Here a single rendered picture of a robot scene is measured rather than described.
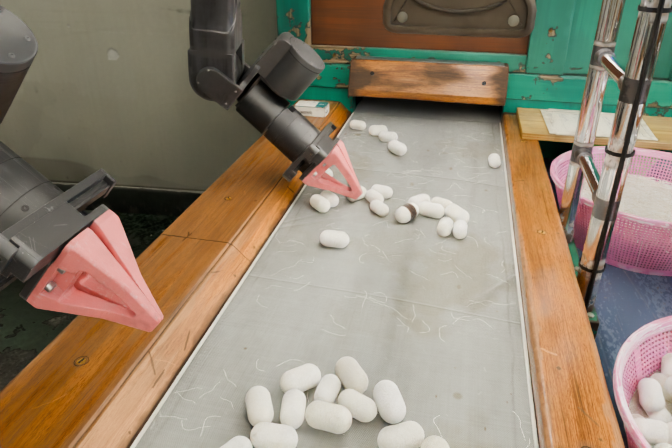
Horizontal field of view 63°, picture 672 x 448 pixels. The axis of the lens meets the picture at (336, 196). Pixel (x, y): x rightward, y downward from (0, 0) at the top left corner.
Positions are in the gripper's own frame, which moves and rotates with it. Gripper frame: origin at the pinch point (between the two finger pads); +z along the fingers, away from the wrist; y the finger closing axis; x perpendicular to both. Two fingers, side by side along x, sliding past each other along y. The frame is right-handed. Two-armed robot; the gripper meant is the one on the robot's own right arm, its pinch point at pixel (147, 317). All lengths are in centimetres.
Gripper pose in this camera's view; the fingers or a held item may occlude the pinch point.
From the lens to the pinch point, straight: 39.6
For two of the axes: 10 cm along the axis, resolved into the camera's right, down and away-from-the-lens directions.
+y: 2.2, -4.3, 8.7
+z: 7.4, 6.5, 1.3
